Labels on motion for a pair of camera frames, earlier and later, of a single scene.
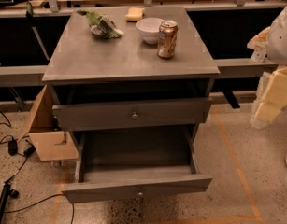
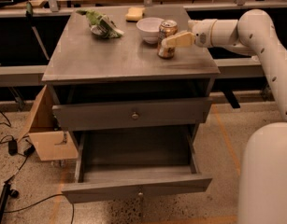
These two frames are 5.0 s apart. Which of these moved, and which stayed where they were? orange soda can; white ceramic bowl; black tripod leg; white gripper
Moved: white gripper
Stayed: orange soda can; black tripod leg; white ceramic bowl
